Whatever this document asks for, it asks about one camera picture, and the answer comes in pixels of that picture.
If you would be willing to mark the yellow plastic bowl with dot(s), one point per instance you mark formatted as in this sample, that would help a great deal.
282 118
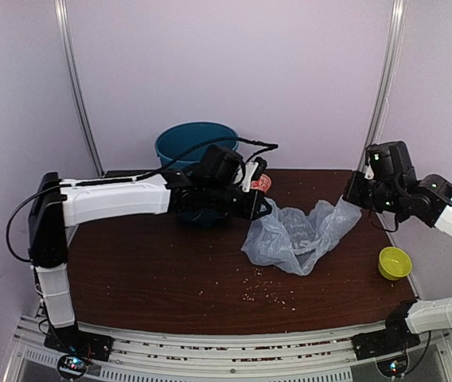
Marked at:
394 264

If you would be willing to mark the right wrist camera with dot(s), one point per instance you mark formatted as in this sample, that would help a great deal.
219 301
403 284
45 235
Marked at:
389 159

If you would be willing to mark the orange patterned ceramic bowl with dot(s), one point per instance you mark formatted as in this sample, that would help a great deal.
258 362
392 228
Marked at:
263 183

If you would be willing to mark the left aluminium corner post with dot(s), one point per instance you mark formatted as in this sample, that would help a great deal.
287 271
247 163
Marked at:
61 10

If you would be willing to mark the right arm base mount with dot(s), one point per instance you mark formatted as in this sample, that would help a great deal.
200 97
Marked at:
395 337

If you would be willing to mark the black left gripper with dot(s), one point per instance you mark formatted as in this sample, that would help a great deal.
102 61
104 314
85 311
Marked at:
250 211

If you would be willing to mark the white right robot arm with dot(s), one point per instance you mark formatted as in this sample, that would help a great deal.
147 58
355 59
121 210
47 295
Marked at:
429 200

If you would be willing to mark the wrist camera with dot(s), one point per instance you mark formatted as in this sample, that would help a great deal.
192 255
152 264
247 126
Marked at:
222 166
389 159

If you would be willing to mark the translucent grey plastic bag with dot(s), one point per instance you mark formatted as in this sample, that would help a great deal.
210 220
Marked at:
294 241

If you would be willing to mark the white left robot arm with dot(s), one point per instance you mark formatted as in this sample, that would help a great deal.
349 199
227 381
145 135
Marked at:
60 204

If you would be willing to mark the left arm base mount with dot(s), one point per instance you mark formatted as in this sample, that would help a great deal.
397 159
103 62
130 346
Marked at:
78 349

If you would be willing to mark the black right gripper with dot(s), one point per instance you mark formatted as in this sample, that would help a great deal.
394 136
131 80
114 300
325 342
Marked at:
352 191

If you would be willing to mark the right aluminium corner post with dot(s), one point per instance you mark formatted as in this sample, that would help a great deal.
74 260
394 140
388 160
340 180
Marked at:
387 77

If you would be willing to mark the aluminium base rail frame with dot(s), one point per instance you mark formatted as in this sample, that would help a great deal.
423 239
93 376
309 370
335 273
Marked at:
322 355

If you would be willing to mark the teal plastic trash bin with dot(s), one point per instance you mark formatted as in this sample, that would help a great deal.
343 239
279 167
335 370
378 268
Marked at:
178 139

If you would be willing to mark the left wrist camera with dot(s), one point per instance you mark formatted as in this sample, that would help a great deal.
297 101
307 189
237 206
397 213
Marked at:
222 166

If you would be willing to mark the aluminium corner post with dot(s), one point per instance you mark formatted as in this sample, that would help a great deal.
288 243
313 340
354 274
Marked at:
61 10
387 77

